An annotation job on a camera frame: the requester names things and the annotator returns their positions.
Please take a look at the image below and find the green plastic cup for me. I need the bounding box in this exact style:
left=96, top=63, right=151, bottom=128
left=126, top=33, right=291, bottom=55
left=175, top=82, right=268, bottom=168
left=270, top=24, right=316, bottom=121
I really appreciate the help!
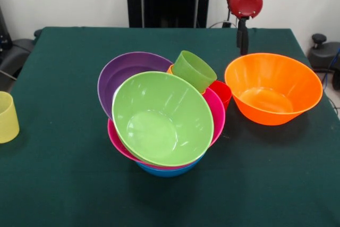
left=171, top=50, right=218, bottom=93

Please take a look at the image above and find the black equipment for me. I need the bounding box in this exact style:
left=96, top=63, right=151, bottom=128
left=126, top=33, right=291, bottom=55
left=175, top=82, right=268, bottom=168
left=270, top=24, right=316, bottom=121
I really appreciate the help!
left=0, top=6, right=35, bottom=80

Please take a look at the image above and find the black wheeled base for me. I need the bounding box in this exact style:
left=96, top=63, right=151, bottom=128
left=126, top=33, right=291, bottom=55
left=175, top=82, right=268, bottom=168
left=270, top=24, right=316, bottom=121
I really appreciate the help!
left=307, top=33, right=340, bottom=91

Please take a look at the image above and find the large orange plastic bowl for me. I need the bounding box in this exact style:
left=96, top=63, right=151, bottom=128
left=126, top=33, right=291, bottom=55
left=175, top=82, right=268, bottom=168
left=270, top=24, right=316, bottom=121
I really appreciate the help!
left=224, top=53, right=324, bottom=126

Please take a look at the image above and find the green plastic bowl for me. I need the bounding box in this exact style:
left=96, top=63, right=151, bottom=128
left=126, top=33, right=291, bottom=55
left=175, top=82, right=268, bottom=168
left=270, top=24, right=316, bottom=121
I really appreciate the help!
left=111, top=71, right=215, bottom=166

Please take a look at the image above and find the purple plastic bowl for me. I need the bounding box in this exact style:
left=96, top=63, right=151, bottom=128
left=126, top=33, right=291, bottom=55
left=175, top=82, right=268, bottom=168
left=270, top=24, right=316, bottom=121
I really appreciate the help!
left=97, top=51, right=174, bottom=121

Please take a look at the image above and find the blue cable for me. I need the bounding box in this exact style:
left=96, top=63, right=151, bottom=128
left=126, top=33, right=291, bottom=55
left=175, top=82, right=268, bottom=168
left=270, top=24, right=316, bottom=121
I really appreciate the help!
left=320, top=47, right=340, bottom=87

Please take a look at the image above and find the pink plastic bowl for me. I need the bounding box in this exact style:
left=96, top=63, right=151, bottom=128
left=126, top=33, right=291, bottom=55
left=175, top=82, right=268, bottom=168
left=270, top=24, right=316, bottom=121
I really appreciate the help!
left=107, top=86, right=226, bottom=171

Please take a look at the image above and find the large blue plastic bowl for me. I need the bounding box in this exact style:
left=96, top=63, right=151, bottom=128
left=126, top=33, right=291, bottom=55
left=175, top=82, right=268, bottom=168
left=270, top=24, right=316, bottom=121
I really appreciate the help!
left=135, top=154, right=207, bottom=178

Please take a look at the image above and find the black wall cable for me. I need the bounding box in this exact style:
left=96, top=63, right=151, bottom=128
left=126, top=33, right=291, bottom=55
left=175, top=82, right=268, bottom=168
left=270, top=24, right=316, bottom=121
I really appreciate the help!
left=207, top=6, right=241, bottom=29

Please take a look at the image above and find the red plastic cup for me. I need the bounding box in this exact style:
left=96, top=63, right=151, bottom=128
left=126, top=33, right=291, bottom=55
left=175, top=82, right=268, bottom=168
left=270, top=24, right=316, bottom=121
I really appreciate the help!
left=208, top=80, right=232, bottom=111

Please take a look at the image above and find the dark green tablecloth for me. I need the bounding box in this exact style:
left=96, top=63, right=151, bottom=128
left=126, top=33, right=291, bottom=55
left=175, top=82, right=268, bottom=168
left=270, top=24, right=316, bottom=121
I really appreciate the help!
left=0, top=26, right=340, bottom=227

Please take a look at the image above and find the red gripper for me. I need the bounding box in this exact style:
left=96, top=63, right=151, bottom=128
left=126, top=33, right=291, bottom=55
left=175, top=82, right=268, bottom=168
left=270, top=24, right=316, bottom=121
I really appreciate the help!
left=224, top=0, right=264, bottom=56

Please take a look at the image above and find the orange plastic cup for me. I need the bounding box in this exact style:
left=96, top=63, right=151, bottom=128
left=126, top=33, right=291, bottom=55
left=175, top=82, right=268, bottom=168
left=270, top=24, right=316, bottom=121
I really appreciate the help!
left=166, top=63, right=207, bottom=95

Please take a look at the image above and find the yellow plastic cup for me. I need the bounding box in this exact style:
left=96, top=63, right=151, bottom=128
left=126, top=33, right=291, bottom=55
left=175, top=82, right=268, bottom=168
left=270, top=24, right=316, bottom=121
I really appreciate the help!
left=0, top=91, right=20, bottom=144

